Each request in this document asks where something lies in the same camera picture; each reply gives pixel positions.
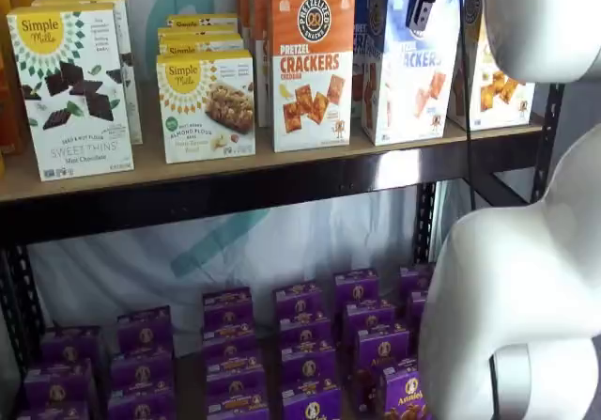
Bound blue white pretzel crackers box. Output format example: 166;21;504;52
323;0;417;117
360;0;468;148

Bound Simple Mills almond bars box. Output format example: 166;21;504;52
165;13;239;30
157;33;245;58
155;49;257;165
157;24;239;39

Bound purple Annie's snack boxes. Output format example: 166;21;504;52
88;292;424;420

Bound black metal shelf unit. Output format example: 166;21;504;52
25;0;534;360

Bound short black side beam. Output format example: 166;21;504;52
471;175;536;209

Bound purple Annie's snack box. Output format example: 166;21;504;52
17;400;91;420
406;288;431;325
23;359;97;406
116;305;175;354
332;268;381;307
280;343;338;389
106;385;177;420
207;388;270;420
202;321;258;361
398;263;437;300
353;324;413;370
278;313;333;351
40;326;102;366
273;280;326;321
202;287;255;328
281;383;344;420
110;350;176;392
374;365;426;420
205;355;265;394
342;299;398;342

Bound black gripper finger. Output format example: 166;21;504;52
406;0;455;40

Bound orange pretzel crackers box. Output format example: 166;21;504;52
247;0;330;129
267;0;357;154
236;0;325;45

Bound wooden shelf board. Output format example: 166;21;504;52
0;79;546;203

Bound yellow white pretzel crackers box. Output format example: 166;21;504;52
446;0;537;133

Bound tall dark orange box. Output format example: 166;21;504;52
0;0;24;157

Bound Simple Mills Sweet Thins box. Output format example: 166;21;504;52
6;2;136;182
31;0;145;147

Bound black perforated shelf post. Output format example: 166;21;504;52
0;242;47;381
529;81;567;205
412;181;439;267

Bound black metal shelf beam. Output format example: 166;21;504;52
0;131;546;248

